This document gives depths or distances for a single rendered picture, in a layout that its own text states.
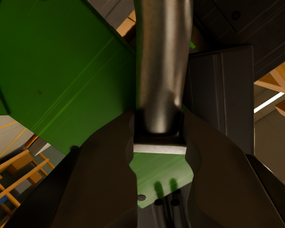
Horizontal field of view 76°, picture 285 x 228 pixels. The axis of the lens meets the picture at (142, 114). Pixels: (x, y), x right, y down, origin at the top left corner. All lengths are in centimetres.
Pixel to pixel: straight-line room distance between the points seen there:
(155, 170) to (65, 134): 9
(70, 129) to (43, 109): 3
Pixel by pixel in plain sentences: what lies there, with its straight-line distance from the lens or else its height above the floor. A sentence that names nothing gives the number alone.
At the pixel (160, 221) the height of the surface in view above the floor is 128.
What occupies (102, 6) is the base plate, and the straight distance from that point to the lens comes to 64.
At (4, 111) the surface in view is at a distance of 19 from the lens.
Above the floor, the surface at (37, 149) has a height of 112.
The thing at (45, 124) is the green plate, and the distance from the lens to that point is 18.
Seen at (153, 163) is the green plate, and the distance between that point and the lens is 18.
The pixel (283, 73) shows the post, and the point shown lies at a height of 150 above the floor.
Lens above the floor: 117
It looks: 5 degrees up
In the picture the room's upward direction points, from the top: 139 degrees clockwise
